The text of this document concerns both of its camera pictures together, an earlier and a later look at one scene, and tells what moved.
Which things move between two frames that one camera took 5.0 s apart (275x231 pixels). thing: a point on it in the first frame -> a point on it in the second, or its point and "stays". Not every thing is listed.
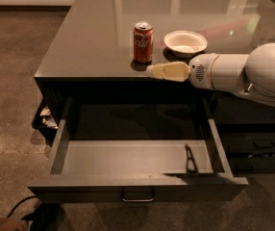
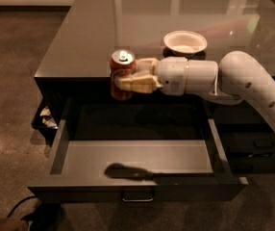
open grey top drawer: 121,149 stays
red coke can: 143,42 -> 121,64
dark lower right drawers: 256,137 stays
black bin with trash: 46,117 stays
